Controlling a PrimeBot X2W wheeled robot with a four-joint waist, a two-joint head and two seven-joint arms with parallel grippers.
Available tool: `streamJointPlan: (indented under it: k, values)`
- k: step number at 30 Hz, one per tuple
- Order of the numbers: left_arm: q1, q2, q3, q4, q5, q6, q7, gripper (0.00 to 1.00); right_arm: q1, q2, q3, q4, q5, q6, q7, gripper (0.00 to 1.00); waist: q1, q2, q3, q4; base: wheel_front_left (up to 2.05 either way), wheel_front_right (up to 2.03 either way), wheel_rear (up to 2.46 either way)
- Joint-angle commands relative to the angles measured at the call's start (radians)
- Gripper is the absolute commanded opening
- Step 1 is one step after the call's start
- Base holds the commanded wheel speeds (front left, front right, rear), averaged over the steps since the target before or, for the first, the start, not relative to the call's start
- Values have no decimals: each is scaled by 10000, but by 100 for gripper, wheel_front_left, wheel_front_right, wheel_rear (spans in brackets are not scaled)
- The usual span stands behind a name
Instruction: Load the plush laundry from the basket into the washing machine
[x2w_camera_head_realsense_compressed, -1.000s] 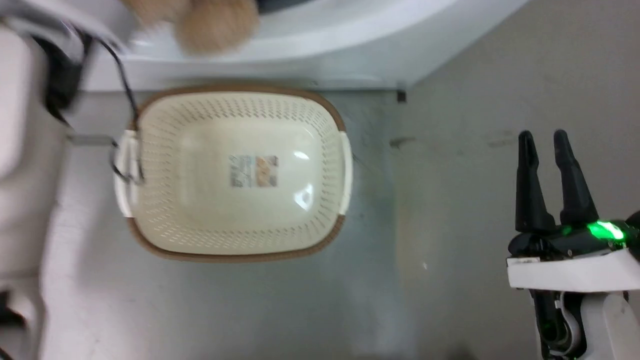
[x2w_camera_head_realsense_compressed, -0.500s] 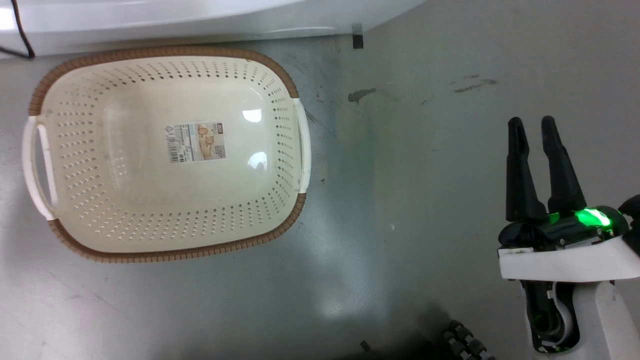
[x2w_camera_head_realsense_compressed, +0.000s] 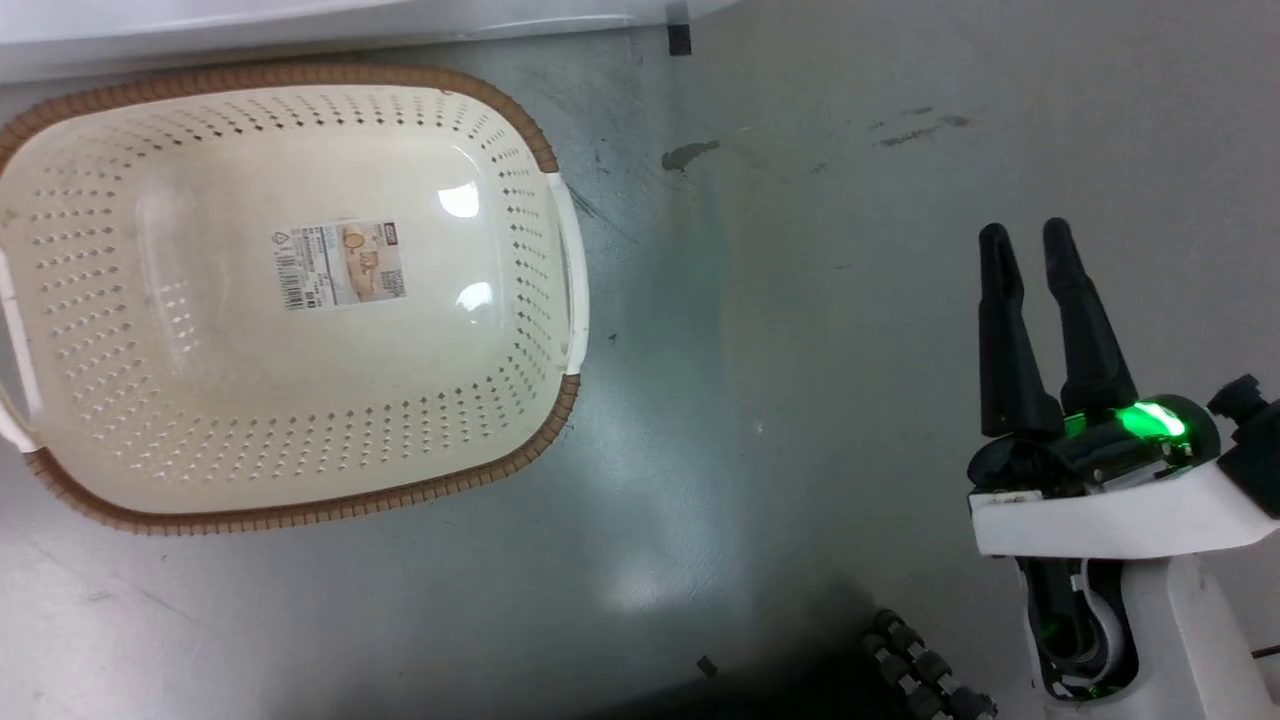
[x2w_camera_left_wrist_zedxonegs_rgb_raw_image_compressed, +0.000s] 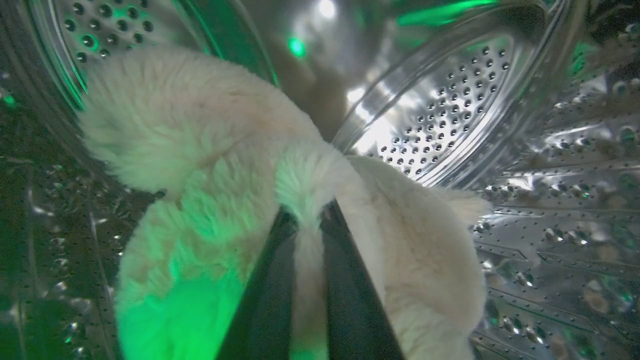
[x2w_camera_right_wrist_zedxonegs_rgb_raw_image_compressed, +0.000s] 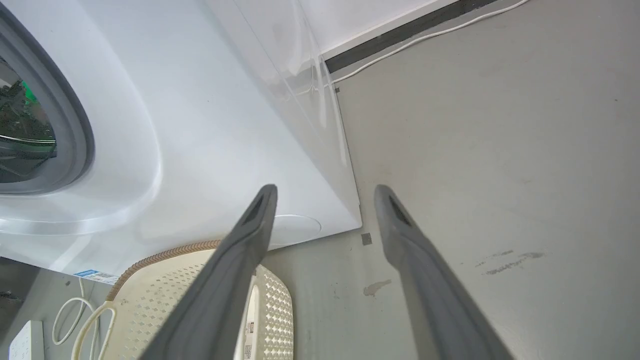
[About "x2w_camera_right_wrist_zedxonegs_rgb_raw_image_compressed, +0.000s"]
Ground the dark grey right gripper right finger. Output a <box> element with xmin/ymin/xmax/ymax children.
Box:
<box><xmin>374</xmin><ymin>184</ymin><xmax>516</xmax><ymax>360</ymax></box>

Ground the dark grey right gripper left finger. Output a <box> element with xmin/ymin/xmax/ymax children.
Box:
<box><xmin>138</xmin><ymin>184</ymin><xmax>278</xmax><ymax>360</ymax></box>

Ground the cream perforated laundry basket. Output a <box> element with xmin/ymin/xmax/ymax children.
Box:
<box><xmin>72</xmin><ymin>239</ymin><xmax>295</xmax><ymax>360</ymax></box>

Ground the white washing machine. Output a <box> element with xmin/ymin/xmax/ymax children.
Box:
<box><xmin>0</xmin><ymin>0</ymin><xmax>363</xmax><ymax>277</ymax></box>

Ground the grey washing machine door gasket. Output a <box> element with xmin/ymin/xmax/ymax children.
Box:
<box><xmin>0</xmin><ymin>4</ymin><xmax>96</xmax><ymax>196</ymax></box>

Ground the white power strip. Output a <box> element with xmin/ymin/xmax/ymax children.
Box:
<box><xmin>8</xmin><ymin>320</ymin><xmax>46</xmax><ymax>360</ymax></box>

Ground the dark baseboard strip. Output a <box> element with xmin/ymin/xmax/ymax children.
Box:
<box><xmin>324</xmin><ymin>0</ymin><xmax>501</xmax><ymax>74</ymax></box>

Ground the white coiled power cable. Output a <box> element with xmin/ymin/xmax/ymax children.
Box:
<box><xmin>52</xmin><ymin>278</ymin><xmax>101</xmax><ymax>360</ymax></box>

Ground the white cable along wall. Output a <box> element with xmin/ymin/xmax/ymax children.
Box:
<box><xmin>295</xmin><ymin>0</ymin><xmax>531</xmax><ymax>97</ymax></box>

